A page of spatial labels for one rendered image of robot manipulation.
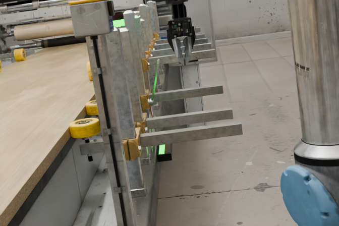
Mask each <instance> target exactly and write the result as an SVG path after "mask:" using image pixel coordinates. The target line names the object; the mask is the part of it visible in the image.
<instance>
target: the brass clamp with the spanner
mask: <svg viewBox="0 0 339 226"><path fill-rule="evenodd" d="M149 93H150V92H149V89H146V95H141V96H140V102H141V108H142V111H144V110H146V109H149V108H150V106H149V105H148V99H149Z"/></svg>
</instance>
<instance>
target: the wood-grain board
mask: <svg viewBox="0 0 339 226"><path fill-rule="evenodd" d="M88 61H89V56H88V50H87V44H79V45H72V46H64V47H57V48H50V49H43V50H40V51H38V52H36V53H34V54H32V55H29V56H27V57H26V60H25V61H18V62H14V63H12V64H9V65H7V66H5V67H3V68H2V71H1V72H0V226H7V225H8V224H9V222H10V221H11V220H12V218H13V217H14V215H15V214H16V213H17V211H18V210H19V208H20V207H21V206H22V204H23V203H24V201H25V200H26V199H27V197H28V196H29V194H30V193H31V191H32V190H33V189H34V187H35V186H36V184H37V183H38V182H39V180H40V179H41V177H42V176H43V175H44V173H45V172H46V170H47V169H48V168H49V166H50V165H51V163H52V162H53V161H54V159H55V158H56V156H57V155H58V154H59V152H60V151H61V149H62V148H63V147H64V145H65V144H66V142H67V141H68V140H69V138H70V137H71V133H70V127H69V124H70V123H71V122H74V121H77V120H81V119H84V117H85V116H86V115H87V112H86V106H85V104H86V103H87V102H90V101H93V100H96V98H95V92H94V86H93V81H90V80H89V78H88V74H87V62H88Z"/></svg>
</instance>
